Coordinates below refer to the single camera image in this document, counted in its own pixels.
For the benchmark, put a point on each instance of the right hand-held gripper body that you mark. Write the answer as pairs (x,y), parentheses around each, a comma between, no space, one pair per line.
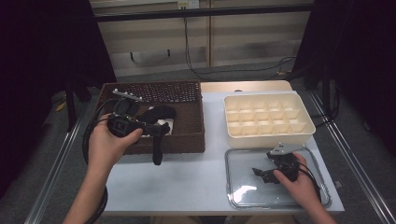
(288,168)

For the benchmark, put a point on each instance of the black curtain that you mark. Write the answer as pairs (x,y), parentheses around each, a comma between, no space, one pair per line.
(367,62)

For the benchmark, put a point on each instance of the clear plastic lid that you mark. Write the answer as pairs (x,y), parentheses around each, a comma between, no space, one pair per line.
(246,168)

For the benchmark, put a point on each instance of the metal floor rail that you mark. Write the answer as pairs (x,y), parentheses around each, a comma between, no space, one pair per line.
(351,161)
(53,174)

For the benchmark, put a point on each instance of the small yellow object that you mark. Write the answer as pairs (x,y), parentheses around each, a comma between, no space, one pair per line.
(60,106)

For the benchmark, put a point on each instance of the person's beige trousers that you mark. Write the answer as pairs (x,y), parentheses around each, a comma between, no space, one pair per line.
(264,220)

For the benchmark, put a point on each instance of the black metal stand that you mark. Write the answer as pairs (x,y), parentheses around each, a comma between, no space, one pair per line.
(71,105)

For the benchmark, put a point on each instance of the white wall socket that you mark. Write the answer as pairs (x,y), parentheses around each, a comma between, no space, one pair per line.
(188,3)

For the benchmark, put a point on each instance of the cream divided storage box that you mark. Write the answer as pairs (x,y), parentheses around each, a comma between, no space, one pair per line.
(264,141)

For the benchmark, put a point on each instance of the small grey block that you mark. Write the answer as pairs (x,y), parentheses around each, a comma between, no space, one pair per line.
(338,184)

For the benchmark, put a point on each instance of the black horizontal bar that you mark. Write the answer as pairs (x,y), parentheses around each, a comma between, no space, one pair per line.
(202,13)

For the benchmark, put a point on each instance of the person's right hand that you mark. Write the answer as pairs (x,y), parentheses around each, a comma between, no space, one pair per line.
(302,189)

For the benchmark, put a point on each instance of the person's left hand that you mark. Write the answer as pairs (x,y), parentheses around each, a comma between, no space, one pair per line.
(106,146)

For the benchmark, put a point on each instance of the black wall bracket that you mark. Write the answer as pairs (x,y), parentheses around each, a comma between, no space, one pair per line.
(168,53)
(132,56)

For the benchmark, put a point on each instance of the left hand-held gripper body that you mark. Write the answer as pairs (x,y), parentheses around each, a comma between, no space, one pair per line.
(123,126)

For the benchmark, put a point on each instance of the brown wicker basket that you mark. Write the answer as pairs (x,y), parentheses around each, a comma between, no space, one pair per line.
(186,143)

